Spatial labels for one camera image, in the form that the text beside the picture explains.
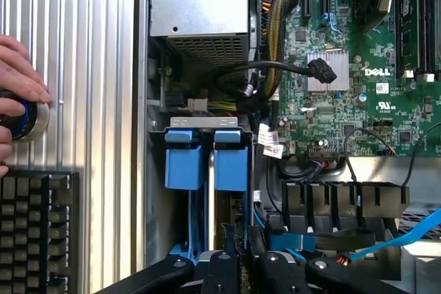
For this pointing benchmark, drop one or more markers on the person's bare hand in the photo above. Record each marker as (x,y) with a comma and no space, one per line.
(15,70)

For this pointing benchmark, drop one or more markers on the black keyboard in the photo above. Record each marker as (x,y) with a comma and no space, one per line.
(32,235)

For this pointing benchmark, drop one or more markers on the silver chipset heatsink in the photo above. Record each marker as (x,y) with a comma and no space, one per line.
(330,63)

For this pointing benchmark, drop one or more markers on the green Dell motherboard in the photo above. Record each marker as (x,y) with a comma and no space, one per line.
(365,115)

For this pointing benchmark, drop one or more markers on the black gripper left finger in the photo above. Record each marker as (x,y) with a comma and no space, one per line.
(220,273)

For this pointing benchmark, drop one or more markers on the open grey PC case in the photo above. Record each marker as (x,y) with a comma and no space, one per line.
(143,135)

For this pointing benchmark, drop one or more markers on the silver disk bay bracket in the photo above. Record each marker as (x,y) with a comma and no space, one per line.
(203,122)

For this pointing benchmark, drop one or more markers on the blue plastic disk carrier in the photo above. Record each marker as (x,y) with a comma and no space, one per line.
(230,166)
(182,166)

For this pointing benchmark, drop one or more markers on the silver power supply box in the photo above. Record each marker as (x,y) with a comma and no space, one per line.
(200,1)

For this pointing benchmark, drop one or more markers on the white barcode label tags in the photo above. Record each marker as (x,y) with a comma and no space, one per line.
(270,142)

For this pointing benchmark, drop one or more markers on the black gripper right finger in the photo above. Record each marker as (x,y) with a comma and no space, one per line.
(275,273)

